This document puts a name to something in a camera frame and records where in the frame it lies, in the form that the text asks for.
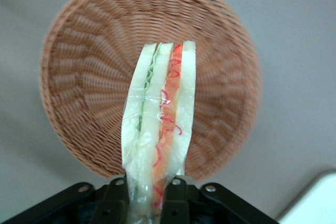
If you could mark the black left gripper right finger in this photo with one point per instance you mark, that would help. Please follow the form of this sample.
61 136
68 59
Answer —
181 203

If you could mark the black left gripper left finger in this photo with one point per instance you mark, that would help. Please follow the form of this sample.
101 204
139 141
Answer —
113 203

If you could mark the beige plastic tray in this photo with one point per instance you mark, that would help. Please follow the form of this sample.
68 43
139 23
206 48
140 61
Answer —
312 200

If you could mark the triangle sandwich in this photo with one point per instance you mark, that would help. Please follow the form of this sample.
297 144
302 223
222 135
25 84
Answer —
157 119

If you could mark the round brown wicker basket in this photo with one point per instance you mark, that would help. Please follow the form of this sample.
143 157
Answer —
89 77

